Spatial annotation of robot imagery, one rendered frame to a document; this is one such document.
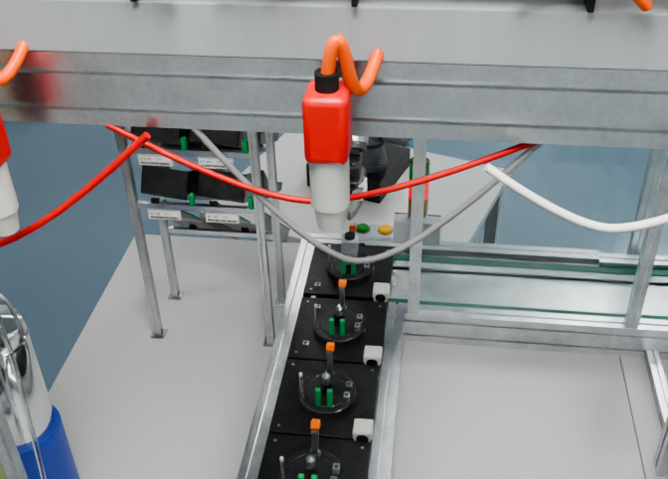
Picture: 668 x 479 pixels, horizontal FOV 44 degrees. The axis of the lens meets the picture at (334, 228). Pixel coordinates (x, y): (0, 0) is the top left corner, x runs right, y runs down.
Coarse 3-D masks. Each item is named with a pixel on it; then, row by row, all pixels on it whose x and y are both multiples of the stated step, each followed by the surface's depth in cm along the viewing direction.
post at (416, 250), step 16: (416, 144) 196; (416, 160) 198; (416, 176) 201; (416, 192) 204; (416, 208) 206; (416, 224) 210; (416, 256) 216; (416, 272) 218; (416, 288) 221; (416, 304) 224
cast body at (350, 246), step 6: (348, 234) 234; (354, 234) 234; (342, 240) 233; (348, 240) 233; (354, 240) 233; (342, 246) 233; (348, 246) 233; (354, 246) 233; (342, 252) 234; (348, 252) 234; (354, 252) 234; (348, 264) 234
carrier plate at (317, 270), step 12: (324, 252) 248; (372, 252) 247; (312, 264) 243; (324, 264) 243; (384, 264) 242; (312, 276) 239; (324, 276) 239; (372, 276) 238; (384, 276) 238; (312, 288) 234; (324, 288) 234; (336, 288) 234; (348, 288) 234; (360, 288) 234; (372, 288) 234; (372, 300) 231
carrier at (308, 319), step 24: (312, 312) 226; (336, 312) 216; (360, 312) 226; (384, 312) 225; (312, 336) 218; (336, 336) 215; (360, 336) 216; (384, 336) 218; (312, 360) 212; (336, 360) 211; (360, 360) 211
